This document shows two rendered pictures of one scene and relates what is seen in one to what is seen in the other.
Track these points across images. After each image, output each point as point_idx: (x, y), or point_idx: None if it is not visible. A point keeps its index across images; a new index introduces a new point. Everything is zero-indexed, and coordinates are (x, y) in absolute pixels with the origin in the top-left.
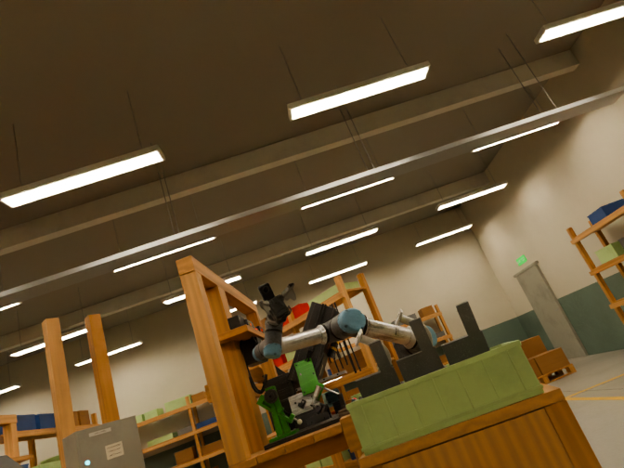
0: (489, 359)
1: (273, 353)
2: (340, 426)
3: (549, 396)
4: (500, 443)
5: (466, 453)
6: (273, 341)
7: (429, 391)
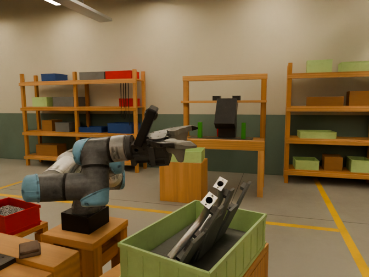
0: (258, 226)
1: (107, 203)
2: (51, 275)
3: (266, 248)
4: None
5: None
6: (108, 184)
7: (241, 251)
